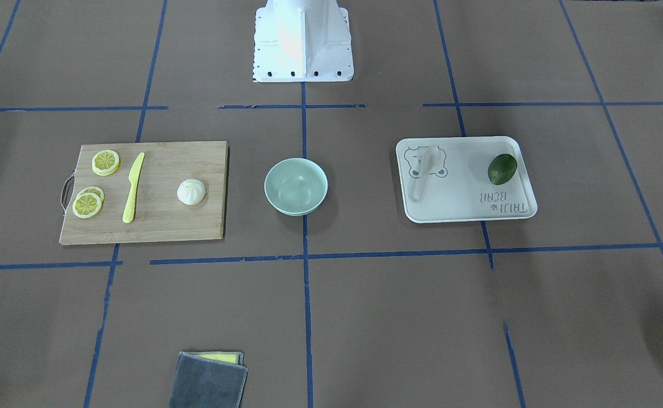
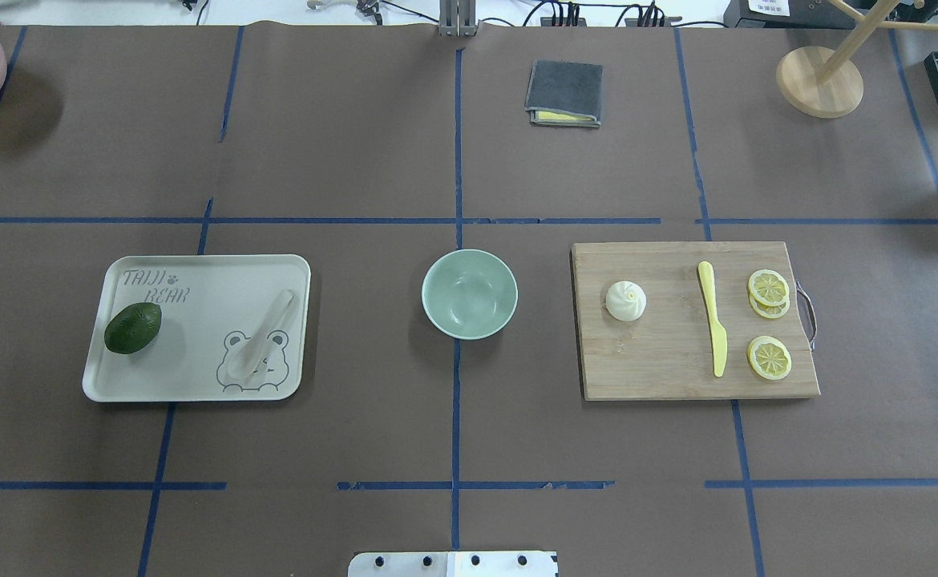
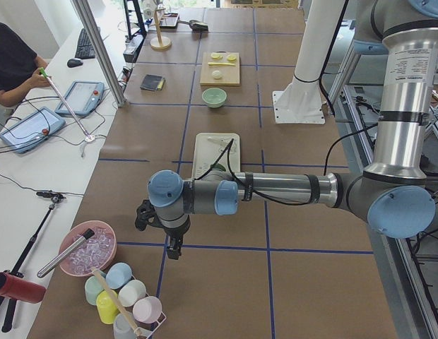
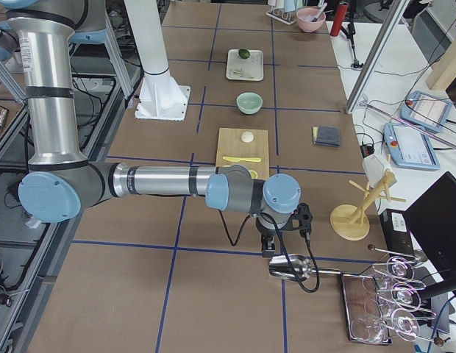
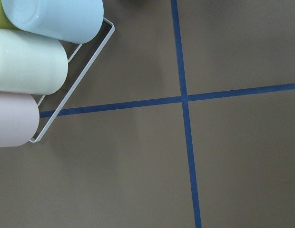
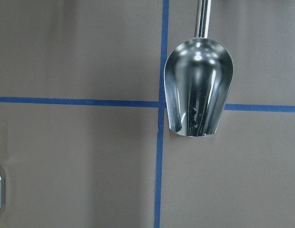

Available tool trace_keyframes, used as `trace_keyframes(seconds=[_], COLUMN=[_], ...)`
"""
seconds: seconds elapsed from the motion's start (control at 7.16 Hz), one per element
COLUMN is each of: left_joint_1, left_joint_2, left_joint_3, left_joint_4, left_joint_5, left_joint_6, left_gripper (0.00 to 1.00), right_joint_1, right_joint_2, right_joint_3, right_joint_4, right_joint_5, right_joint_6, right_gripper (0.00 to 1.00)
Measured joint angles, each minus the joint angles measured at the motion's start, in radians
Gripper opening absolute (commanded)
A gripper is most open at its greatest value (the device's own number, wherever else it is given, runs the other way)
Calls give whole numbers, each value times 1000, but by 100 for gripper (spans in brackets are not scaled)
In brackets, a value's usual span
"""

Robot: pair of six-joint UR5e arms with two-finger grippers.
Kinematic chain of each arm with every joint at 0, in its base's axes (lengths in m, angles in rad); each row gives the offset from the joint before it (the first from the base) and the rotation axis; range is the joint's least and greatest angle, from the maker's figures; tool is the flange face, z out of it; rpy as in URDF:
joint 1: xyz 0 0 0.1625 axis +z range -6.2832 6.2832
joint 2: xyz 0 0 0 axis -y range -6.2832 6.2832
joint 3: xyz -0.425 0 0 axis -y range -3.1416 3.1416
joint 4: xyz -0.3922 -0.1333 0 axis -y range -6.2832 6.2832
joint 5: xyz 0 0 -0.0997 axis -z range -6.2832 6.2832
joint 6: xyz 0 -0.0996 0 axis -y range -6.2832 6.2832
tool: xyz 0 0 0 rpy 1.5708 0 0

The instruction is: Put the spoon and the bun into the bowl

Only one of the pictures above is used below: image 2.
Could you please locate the white steamed bun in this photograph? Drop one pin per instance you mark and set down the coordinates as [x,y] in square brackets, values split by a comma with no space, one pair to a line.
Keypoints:
[625,301]

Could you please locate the white ceramic spoon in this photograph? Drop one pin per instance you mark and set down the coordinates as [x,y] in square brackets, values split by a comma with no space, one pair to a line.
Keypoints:
[248,358]

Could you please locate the light green bowl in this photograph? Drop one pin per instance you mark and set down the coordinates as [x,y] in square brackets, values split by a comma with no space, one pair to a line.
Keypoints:
[469,294]

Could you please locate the wooden cutting board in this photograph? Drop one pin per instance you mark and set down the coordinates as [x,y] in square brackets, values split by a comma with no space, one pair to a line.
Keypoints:
[666,353]

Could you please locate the grey folded cloth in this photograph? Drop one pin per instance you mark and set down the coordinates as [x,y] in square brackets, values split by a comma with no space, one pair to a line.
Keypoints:
[565,94]

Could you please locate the yellow plastic knife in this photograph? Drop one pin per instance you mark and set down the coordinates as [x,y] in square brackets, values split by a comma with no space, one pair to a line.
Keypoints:
[718,335]

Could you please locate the cream bear tray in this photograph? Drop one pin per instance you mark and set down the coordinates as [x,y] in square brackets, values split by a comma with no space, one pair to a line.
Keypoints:
[211,305]

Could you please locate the lemon slice under top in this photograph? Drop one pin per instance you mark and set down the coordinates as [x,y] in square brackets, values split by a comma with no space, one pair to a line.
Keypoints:
[769,312]

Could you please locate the lemon slice bottom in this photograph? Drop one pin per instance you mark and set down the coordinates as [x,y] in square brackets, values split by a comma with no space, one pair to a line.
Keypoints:
[769,358]

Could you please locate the green avocado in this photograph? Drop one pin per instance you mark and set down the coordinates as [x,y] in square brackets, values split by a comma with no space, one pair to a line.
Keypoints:
[133,328]

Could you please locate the wooden mug tree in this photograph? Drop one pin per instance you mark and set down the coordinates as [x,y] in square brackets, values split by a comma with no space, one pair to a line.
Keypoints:
[823,82]

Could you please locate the aluminium frame post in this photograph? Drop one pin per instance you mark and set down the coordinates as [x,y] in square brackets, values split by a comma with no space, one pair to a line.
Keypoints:
[457,18]

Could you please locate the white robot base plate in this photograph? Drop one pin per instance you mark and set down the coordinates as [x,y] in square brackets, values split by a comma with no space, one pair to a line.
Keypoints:
[455,563]

